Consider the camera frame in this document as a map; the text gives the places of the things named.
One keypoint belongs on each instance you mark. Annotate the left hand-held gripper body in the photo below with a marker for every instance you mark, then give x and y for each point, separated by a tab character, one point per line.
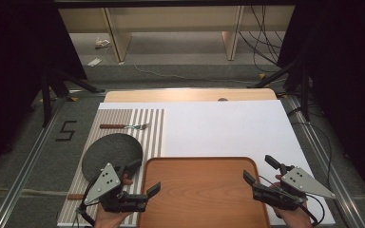
106	183

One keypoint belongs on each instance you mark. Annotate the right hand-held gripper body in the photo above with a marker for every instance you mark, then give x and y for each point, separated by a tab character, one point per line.
301	183

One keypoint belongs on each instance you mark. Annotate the person's right hand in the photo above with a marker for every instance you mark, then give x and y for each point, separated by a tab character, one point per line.
293	219

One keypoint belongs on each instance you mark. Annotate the person's left hand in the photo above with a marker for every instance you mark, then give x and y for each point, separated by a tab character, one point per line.
109	220

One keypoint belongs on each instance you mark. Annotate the dark round plate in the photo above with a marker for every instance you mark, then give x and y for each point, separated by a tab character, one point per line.
111	152

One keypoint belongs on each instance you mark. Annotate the striped placemat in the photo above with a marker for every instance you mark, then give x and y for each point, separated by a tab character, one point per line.
152	133

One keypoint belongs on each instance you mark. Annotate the wooden tray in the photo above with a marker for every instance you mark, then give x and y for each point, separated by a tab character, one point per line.
202	193

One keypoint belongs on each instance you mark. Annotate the white board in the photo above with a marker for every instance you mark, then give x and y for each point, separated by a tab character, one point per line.
228	129

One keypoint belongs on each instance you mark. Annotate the black metal stand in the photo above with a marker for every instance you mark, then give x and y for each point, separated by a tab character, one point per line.
301	82
49	95

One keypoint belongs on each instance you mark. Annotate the black curtain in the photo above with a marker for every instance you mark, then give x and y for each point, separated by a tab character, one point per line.
12	79
345	95

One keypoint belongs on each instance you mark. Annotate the white paper scrap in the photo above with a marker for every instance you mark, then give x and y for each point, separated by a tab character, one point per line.
102	43
94	62

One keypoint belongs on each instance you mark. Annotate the light wooden desk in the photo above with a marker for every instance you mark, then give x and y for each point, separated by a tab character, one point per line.
177	19

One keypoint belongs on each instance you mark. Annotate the aluminium floor rail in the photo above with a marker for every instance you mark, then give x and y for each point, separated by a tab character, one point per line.
329	171
25	171

